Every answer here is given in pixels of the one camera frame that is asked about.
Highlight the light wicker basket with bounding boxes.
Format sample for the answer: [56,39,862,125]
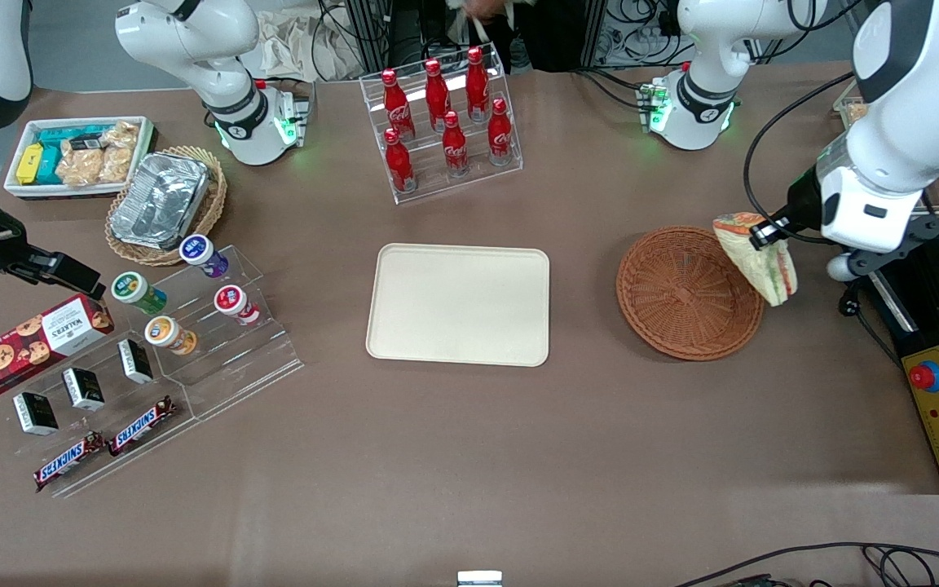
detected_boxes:
[105,146,228,267]

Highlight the yellow snack box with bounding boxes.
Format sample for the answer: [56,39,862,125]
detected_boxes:
[15,143,45,186]

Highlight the crumpled beige cloth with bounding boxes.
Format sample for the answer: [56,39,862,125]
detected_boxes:
[262,8,364,82]

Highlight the Snickers chocolate bar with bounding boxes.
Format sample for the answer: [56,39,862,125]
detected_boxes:
[108,395,177,457]
[33,431,106,492]

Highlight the black aluminium frame post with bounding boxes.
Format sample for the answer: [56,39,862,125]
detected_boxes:
[347,0,390,78]

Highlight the aluminium foil tray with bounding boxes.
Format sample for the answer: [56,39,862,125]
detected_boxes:
[111,152,211,250]

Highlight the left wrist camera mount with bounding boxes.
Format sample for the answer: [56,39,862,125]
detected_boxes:
[828,218,939,282]

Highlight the clear acrylic bottle rack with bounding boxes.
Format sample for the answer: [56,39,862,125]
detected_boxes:
[359,45,524,205]

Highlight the white plastic snack bin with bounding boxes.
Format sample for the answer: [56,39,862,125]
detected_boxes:
[3,116,157,201]

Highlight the black floor cable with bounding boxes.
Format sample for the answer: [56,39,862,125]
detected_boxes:
[673,541,939,587]

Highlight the brown round wicker basket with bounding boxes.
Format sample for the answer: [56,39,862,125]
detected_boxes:
[616,226,765,361]

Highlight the triangular sandwich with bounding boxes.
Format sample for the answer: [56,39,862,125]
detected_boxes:
[712,212,799,308]

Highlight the small black chocolate box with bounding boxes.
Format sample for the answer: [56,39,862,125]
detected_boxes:
[61,367,105,412]
[117,338,154,385]
[13,392,59,436]

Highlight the clear acrylic stepped snack display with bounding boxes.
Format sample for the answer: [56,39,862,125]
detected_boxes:
[9,245,305,500]

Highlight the red tartan Walkers shortbread box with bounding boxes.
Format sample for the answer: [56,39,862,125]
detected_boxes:
[0,293,115,400]

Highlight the black base cables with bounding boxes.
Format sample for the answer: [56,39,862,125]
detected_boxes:
[575,69,651,111]

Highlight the cream rectangular serving tray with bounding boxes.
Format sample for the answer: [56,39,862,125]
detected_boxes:
[366,243,550,368]

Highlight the clear food container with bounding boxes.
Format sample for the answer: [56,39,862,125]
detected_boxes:
[833,96,870,131]

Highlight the black countertop appliance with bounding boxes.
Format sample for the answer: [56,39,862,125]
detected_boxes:
[869,236,939,353]

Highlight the red strawberry gum jar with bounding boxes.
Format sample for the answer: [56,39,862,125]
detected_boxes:
[214,285,262,327]

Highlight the purple blueberry gum jar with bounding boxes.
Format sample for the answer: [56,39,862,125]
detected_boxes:
[179,234,230,280]

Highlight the orange gum jar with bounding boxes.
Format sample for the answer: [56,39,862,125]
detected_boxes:
[144,316,198,356]

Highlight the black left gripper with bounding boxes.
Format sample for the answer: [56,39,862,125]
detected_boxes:
[750,167,826,250]

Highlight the green gum jar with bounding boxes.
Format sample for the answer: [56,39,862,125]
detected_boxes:
[111,271,168,316]

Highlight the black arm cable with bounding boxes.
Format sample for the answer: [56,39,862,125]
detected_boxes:
[743,72,857,245]

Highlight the red cola bottle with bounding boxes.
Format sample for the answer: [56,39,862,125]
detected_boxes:
[466,46,491,123]
[381,68,415,141]
[487,98,515,166]
[442,111,470,178]
[384,128,417,194]
[424,59,452,131]

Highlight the person in dark clothing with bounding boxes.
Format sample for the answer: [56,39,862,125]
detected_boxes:
[445,0,601,74]

